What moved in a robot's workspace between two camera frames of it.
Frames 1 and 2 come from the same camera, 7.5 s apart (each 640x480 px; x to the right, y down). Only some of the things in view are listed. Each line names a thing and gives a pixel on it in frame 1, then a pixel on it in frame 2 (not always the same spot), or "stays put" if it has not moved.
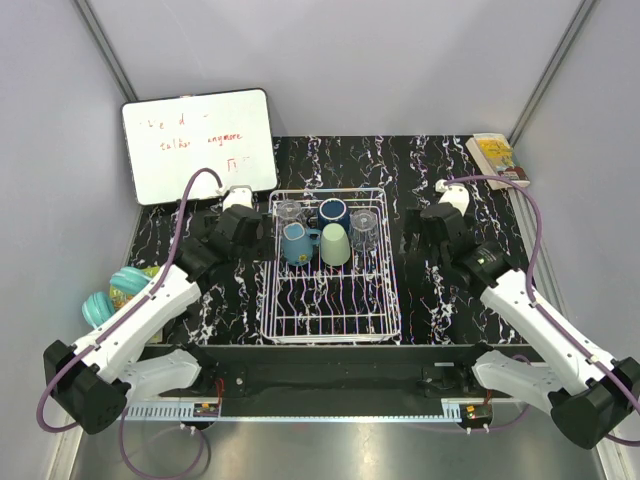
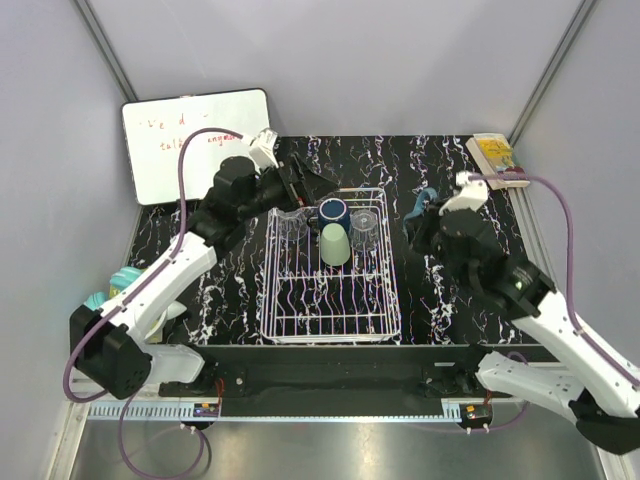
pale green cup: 334,245 stays put
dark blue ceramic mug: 333,211 stays put
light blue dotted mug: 297,243 to 426,195
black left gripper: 262,248 to 310,189
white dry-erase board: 170,138 stays put
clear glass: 290,211 stays put
